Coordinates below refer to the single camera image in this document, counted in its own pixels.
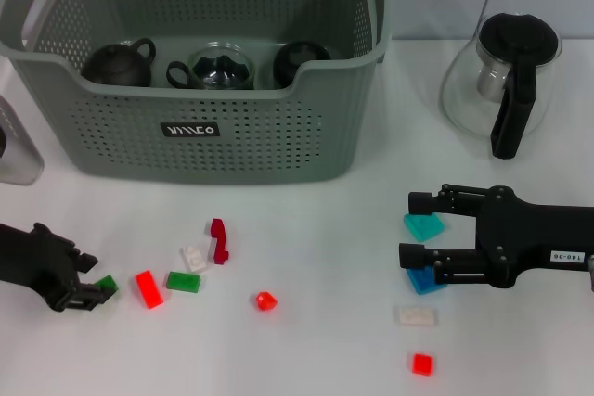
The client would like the black clay teapot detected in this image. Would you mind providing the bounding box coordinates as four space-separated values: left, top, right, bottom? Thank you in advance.
81 37 157 88

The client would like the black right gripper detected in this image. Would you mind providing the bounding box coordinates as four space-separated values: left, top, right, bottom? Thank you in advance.
398 184 594 289

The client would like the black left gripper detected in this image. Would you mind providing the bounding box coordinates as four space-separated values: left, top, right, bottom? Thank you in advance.
0 223 117 313

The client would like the long red toy brick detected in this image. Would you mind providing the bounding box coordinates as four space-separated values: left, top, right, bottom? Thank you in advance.
134 269 166 310

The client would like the blue square toy plate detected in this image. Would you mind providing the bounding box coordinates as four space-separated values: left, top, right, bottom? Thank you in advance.
406 268 449 296

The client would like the white toy brick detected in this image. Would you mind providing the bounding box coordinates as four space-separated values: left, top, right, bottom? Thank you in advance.
179 246 210 275
393 305 440 330

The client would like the glass teapot black handle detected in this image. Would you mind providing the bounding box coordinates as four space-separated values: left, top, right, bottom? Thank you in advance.
439 12 563 160

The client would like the red sloped toy brick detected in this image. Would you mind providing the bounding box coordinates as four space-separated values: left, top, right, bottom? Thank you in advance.
254 291 279 313

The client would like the green toy brick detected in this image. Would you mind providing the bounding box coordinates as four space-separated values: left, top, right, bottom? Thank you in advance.
165 271 204 295
94 274 120 298

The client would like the dark red curved toy piece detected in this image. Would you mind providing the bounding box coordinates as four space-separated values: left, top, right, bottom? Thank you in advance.
206 218 230 266

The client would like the grey perforated storage bin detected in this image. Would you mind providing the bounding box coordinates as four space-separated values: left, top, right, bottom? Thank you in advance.
0 0 395 186

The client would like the teal square toy plate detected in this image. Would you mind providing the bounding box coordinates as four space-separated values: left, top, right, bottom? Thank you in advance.
402 212 446 243

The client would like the red square toy brick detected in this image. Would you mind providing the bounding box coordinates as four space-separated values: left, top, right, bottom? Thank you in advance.
407 352 438 377

